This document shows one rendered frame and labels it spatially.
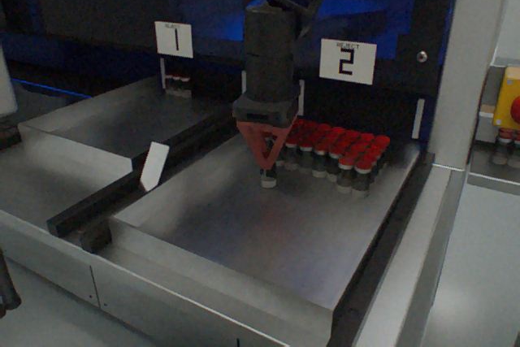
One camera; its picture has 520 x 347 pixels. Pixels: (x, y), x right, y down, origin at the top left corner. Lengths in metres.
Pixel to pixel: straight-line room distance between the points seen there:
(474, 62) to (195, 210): 0.41
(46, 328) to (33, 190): 1.11
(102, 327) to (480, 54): 1.42
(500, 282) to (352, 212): 1.45
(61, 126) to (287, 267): 0.54
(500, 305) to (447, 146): 1.23
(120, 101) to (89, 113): 0.08
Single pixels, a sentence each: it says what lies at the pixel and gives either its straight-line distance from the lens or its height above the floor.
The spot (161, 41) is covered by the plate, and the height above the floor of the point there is 1.01.
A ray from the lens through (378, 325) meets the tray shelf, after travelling 0.41.
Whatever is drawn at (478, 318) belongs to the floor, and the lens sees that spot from 1.76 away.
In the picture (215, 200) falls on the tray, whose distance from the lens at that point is 0.55.
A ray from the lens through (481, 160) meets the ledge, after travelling 0.74.
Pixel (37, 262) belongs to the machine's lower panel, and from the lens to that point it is 1.75.
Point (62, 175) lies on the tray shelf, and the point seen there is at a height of 0.88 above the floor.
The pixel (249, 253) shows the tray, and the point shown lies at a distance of 0.47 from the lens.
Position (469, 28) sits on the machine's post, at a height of 1.08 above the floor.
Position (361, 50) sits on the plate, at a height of 1.04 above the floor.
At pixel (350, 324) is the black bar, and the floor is 0.90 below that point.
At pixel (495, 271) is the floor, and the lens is 1.99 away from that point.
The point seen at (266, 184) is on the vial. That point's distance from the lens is 0.57.
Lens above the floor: 1.18
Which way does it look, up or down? 26 degrees down
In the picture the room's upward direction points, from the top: straight up
